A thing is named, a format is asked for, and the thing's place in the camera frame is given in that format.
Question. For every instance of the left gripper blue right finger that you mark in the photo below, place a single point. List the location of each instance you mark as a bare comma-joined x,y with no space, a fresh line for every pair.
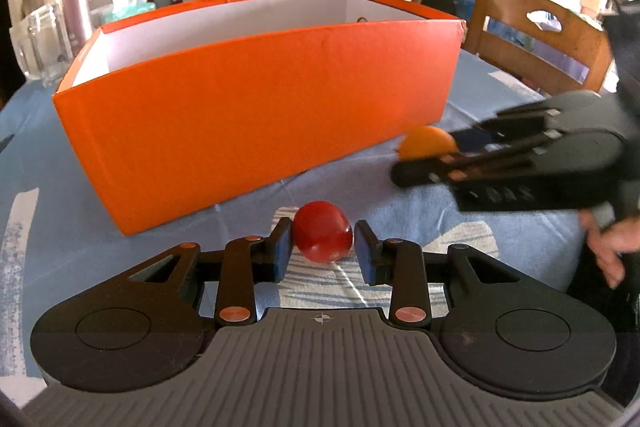
399,264

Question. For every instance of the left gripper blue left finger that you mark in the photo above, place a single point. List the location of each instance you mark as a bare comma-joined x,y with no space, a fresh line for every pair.
246,262

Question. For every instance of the red tomato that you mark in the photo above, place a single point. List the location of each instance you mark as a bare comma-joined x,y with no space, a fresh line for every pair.
322,232

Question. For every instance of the small mandarin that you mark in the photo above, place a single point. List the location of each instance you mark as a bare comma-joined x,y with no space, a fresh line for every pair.
426,141

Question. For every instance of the person right hand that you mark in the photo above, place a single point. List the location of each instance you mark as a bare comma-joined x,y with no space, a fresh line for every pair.
622,238

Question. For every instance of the wooden chair far right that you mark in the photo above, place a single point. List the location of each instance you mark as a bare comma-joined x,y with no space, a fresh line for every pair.
546,22

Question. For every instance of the orange cardboard box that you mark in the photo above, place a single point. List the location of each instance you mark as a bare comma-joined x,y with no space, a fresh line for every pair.
174,110

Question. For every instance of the tissue pack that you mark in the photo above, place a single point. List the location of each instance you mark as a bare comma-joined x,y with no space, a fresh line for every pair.
121,9

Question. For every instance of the glass mug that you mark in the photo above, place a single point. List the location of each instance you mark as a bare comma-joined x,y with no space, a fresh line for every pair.
41,45

